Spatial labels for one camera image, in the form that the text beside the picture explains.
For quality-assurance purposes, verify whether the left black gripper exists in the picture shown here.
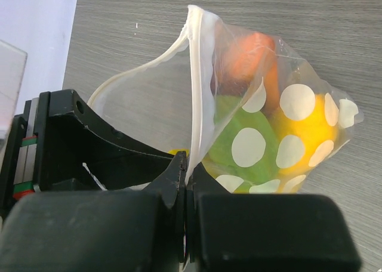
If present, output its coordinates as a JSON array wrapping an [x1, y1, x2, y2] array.
[[1, 89, 172, 218]]

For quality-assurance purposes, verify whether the fake yellow banana bunch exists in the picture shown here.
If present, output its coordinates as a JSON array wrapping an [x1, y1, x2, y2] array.
[[167, 94, 340, 194]]

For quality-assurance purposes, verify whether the fake steak slice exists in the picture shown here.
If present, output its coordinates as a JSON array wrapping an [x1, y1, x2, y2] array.
[[211, 32, 280, 114]]

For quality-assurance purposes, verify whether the clear zip top bag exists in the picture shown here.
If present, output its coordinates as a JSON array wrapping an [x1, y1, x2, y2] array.
[[88, 5, 363, 193]]

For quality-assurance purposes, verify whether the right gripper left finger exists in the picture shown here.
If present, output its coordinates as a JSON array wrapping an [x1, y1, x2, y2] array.
[[1, 152, 187, 271]]

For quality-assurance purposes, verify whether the fake green leaf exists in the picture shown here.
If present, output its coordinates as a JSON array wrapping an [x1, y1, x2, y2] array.
[[204, 95, 281, 193]]

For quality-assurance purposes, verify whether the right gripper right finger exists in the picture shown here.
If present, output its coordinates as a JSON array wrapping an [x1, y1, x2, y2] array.
[[187, 165, 361, 271]]

